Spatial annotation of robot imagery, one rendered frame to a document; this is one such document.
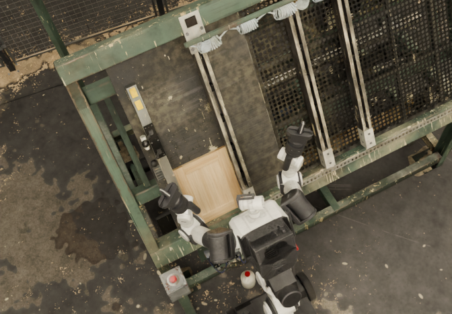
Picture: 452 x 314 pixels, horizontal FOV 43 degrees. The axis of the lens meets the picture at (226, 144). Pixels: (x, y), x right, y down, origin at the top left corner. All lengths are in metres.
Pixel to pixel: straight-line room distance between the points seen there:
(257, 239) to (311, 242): 1.52
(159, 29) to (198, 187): 0.94
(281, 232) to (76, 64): 1.20
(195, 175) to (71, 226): 1.59
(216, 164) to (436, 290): 1.85
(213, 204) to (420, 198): 1.77
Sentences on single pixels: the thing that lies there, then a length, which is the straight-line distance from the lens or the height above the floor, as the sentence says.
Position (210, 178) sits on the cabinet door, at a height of 1.11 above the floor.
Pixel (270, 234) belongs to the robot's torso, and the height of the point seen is 1.40.
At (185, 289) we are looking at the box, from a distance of 3.22.
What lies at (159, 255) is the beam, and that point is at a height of 0.88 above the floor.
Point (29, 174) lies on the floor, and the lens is 4.80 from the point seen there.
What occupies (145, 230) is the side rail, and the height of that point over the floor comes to 1.05.
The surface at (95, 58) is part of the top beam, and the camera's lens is 2.67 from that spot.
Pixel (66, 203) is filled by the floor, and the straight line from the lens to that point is 4.58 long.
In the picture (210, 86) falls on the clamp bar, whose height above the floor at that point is 1.60.
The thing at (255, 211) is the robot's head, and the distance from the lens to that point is 2.77.
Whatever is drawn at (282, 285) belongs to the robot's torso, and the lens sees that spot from 2.99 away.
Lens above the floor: 3.95
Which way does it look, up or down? 60 degrees down
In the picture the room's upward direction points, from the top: 9 degrees counter-clockwise
